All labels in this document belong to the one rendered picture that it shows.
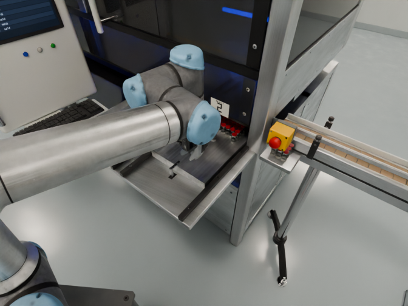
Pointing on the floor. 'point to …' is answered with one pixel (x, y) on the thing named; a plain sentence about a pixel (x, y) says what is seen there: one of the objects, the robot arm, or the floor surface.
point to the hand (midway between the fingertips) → (196, 154)
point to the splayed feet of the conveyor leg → (279, 249)
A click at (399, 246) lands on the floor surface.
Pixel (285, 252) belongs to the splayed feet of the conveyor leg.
